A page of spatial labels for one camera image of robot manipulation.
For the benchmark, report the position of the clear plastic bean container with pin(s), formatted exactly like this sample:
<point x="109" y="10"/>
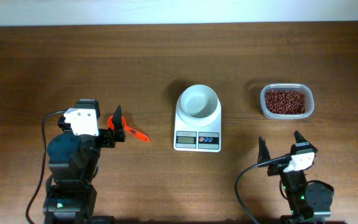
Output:
<point x="309" y="101"/>

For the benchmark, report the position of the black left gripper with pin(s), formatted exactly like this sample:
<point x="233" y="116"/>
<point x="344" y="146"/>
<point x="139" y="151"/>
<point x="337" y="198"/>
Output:
<point x="105" y="135"/>

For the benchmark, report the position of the white round bowl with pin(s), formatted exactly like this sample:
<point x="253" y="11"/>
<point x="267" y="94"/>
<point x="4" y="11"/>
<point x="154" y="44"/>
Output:
<point x="199" y="102"/>

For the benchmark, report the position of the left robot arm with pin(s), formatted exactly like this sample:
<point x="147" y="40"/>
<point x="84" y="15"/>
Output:
<point x="73" y="162"/>

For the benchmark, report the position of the red beans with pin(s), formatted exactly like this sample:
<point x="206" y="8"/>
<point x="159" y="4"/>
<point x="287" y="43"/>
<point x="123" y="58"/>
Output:
<point x="285" y="102"/>

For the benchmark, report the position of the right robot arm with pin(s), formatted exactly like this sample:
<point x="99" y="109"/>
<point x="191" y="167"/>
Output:
<point x="309" y="200"/>

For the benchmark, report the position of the white digital kitchen scale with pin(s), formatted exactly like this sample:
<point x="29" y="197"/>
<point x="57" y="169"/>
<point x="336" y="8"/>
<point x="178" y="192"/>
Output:
<point x="194" y="135"/>

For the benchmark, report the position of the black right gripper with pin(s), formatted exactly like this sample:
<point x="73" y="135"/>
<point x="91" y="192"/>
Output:
<point x="278" y="168"/>

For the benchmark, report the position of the red plastic measuring scoop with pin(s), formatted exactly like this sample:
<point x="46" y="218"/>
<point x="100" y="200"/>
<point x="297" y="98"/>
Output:
<point x="137" y="134"/>

